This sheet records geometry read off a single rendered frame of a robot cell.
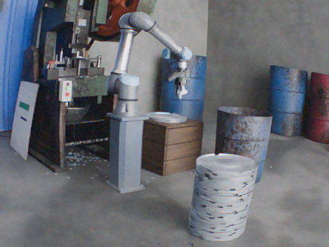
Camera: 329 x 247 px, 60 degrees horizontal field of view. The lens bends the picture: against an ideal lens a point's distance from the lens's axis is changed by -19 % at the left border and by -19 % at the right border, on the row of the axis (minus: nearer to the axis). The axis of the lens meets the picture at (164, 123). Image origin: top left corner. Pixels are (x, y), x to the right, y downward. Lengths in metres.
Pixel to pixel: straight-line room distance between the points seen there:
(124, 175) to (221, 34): 3.98
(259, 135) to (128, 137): 0.86
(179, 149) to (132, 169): 0.50
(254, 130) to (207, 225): 0.90
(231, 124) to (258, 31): 3.21
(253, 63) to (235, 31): 0.62
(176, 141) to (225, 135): 0.35
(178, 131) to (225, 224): 1.05
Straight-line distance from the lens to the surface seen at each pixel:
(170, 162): 2.38
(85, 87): 2.41
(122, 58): 2.08
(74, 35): 2.51
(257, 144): 2.26
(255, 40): 5.27
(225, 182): 1.42
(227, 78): 5.50
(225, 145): 2.27
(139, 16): 2.02
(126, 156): 1.98
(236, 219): 1.53
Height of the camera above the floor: 0.78
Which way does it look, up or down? 10 degrees down
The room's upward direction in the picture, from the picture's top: 4 degrees clockwise
